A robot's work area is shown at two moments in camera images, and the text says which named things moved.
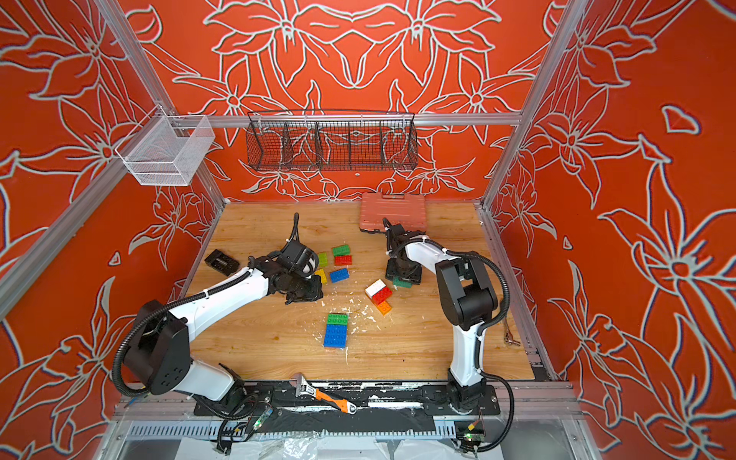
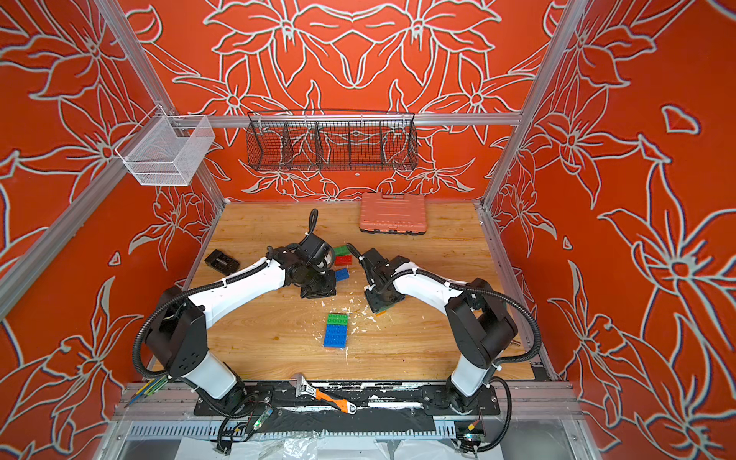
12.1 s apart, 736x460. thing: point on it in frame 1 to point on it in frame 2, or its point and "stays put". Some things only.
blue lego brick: [336, 330] stays put
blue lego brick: [335, 341] stays put
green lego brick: [337, 319] stays put
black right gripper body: [407, 269] to [379, 298]
